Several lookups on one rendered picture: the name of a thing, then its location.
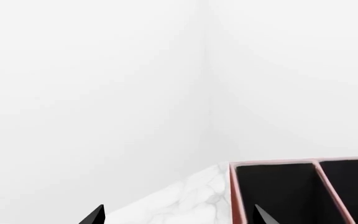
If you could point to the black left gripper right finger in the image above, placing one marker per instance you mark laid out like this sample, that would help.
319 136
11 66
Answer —
262 217

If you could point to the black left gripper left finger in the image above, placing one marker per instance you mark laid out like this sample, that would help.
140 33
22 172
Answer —
95 217

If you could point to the pink caddy with black lining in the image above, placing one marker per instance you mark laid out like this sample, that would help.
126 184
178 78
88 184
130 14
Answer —
294 186

